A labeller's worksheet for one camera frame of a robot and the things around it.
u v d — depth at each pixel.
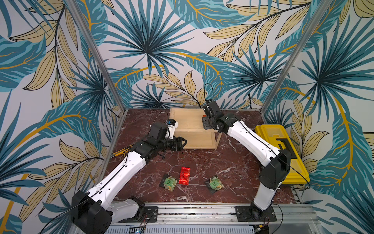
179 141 0.67
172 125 0.66
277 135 0.85
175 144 0.65
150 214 0.73
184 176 0.85
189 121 0.81
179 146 0.66
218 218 0.73
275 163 0.45
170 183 0.84
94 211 0.37
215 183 0.84
